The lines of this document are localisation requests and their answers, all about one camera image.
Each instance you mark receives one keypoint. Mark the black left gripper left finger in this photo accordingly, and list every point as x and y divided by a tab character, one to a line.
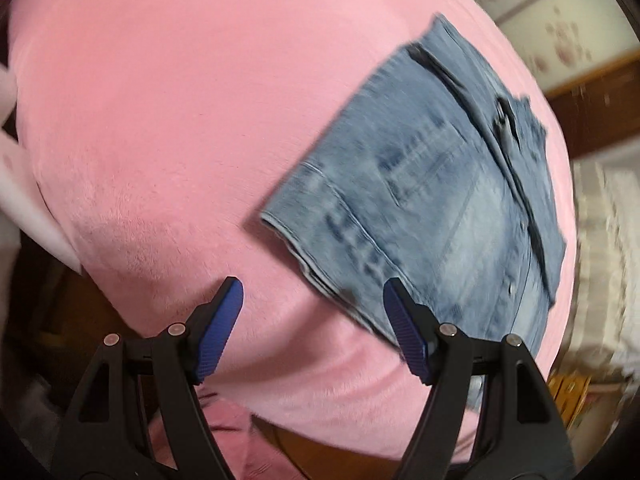
135	413

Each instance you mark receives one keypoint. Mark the blue denim jacket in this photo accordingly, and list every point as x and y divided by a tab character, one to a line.
435	174

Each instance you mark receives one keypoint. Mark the beige patterned curtain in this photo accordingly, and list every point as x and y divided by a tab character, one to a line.
602	335

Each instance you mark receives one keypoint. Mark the white printed pillow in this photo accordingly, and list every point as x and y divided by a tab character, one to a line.
21	199

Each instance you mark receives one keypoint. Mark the pink bed sheet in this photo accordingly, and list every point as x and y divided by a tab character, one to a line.
158	130

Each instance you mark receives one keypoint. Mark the floral wardrobe doors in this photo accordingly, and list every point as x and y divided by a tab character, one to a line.
561	40

